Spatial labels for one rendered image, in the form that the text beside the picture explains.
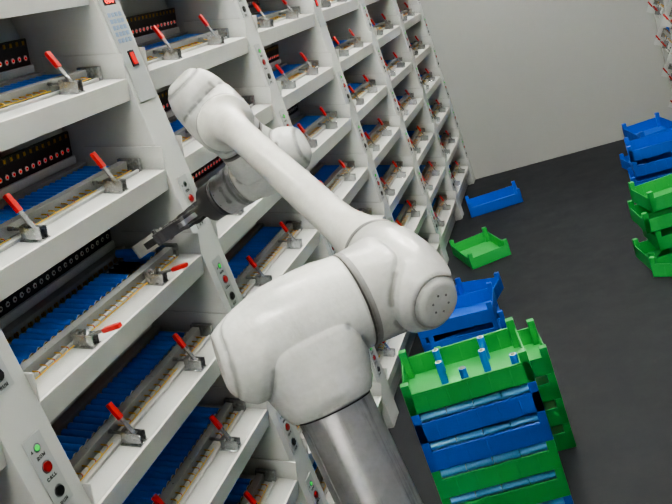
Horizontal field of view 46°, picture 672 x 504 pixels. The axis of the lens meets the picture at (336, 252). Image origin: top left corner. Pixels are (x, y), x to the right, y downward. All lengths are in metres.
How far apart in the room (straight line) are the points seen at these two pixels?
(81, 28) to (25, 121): 0.38
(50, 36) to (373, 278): 1.03
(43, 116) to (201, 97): 0.27
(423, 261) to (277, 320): 0.20
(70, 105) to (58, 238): 0.27
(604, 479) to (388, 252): 1.33
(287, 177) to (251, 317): 0.36
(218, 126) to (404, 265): 0.51
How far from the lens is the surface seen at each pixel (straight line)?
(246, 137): 1.31
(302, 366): 0.95
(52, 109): 1.49
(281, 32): 2.63
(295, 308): 0.95
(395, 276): 0.98
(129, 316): 1.51
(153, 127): 1.74
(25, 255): 1.33
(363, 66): 3.71
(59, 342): 1.42
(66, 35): 1.77
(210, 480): 1.69
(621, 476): 2.21
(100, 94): 1.62
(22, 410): 1.26
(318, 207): 1.22
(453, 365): 2.04
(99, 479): 1.43
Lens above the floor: 1.31
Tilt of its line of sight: 16 degrees down
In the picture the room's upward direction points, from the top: 20 degrees counter-clockwise
